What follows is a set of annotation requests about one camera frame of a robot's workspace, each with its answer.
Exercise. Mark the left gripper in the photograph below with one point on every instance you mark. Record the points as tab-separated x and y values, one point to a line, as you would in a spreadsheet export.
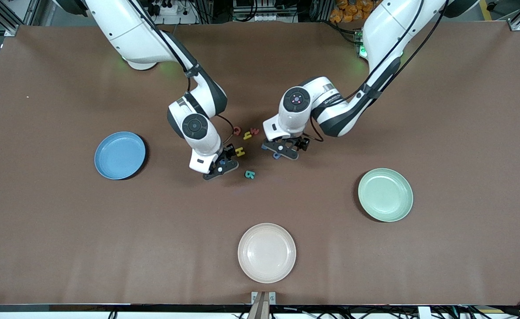
303	142

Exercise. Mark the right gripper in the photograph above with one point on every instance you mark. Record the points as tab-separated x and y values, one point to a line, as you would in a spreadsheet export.
229	152

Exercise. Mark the yellow foam capital H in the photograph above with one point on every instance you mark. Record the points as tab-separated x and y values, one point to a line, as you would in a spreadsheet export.
240	152

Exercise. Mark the pink foam capital Q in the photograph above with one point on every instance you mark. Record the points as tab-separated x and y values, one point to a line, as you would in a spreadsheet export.
237	129

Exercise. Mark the yellow foam lowercase h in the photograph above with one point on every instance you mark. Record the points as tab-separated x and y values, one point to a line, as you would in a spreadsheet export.
247	136

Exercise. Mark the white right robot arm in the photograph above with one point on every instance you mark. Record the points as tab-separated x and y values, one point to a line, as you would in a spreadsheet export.
131	31

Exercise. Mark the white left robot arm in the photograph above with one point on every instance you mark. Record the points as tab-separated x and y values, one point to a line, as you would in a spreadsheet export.
392	31

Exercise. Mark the pink foam lowercase w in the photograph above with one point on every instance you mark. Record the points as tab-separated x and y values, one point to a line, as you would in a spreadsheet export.
254	131

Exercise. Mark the green plate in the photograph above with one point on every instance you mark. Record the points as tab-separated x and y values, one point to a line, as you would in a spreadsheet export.
385	195

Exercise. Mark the beige plate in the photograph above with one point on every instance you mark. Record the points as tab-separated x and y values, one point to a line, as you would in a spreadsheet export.
267	253

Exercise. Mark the blue plate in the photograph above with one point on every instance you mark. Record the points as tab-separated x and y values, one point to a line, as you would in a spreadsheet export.
119	155

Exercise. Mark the teal foam capital R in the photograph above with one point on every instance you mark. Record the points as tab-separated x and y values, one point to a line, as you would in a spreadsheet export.
249	174

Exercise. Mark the white electronics box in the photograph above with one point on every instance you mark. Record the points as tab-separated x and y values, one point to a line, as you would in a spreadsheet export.
264	15

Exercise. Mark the orange packaged goods pile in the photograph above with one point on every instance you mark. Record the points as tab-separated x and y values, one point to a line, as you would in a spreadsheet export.
346	13

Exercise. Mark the white power strip with plugs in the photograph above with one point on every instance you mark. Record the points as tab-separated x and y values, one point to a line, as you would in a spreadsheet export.
175	13

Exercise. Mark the brown table cover mat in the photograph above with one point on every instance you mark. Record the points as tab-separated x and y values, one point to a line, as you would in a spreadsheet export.
64	221

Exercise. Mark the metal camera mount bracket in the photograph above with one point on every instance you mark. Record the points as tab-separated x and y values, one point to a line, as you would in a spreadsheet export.
271	297

